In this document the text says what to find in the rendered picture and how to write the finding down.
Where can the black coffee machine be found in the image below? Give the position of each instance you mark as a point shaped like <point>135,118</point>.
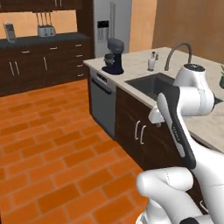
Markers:
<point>114,58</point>

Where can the hanging kitchen utensil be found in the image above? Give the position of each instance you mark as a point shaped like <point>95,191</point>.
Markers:
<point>50,18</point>
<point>45,19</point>
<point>41,19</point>
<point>37,19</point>

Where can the grey fridge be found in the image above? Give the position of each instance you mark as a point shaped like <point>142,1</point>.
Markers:
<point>116,26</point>

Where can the grey dishwasher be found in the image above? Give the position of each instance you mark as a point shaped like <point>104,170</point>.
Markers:
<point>102,108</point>

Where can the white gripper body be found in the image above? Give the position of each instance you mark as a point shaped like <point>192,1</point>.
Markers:
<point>156,115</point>

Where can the silver toaster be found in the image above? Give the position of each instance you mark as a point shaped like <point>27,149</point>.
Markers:
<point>46,31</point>

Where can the dark wood wall cupboard run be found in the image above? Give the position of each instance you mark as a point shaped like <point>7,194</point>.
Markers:
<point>35,5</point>

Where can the white soap dispenser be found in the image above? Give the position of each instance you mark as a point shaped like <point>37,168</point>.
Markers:
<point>151,62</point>

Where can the dark wood island cupboard door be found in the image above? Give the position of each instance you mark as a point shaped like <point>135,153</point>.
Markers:
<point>127,128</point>
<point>157,145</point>

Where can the dark sink basin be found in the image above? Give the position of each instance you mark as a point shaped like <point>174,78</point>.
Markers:
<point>151,84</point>

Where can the dark wood base cupboard run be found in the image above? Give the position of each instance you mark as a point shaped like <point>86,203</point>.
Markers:
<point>43,67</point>

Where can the green potted plant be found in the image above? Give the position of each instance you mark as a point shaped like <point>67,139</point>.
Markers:
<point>222,77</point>

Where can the grey curved tap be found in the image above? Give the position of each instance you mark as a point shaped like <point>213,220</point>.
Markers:
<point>178,46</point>

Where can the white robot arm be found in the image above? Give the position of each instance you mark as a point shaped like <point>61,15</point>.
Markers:
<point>192,96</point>

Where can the small grey shaker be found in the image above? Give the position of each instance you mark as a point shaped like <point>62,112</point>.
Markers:
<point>157,56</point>

